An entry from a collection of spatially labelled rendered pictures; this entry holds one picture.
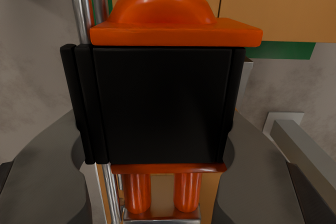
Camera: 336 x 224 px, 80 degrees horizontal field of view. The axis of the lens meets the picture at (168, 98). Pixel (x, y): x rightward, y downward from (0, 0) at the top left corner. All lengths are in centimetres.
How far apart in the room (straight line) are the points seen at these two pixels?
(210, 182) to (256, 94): 113
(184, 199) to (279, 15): 85
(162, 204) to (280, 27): 86
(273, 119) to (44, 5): 183
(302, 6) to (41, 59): 150
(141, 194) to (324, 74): 182
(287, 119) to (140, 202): 183
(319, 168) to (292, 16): 96
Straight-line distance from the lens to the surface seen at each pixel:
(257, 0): 90
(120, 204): 19
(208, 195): 73
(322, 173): 156
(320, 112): 209
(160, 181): 20
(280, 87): 177
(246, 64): 87
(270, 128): 194
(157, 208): 19
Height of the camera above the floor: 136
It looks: 61 degrees down
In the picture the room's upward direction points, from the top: 176 degrees clockwise
